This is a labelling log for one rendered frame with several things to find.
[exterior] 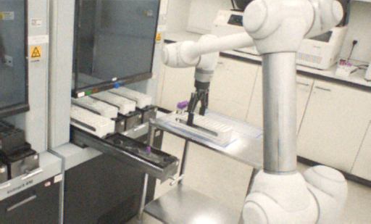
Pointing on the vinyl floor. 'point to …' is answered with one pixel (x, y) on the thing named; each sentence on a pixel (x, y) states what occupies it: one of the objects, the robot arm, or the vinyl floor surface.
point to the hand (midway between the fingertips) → (196, 119)
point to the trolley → (171, 199)
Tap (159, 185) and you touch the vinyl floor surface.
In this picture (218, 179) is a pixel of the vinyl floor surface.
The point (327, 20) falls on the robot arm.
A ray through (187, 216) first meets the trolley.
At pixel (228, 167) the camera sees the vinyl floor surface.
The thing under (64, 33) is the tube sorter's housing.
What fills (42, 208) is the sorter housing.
